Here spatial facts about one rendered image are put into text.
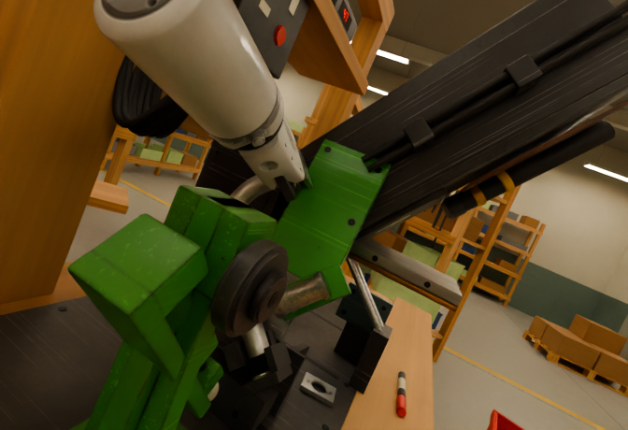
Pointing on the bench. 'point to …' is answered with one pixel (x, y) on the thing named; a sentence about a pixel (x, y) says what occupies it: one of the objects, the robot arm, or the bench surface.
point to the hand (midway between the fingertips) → (289, 170)
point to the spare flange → (317, 391)
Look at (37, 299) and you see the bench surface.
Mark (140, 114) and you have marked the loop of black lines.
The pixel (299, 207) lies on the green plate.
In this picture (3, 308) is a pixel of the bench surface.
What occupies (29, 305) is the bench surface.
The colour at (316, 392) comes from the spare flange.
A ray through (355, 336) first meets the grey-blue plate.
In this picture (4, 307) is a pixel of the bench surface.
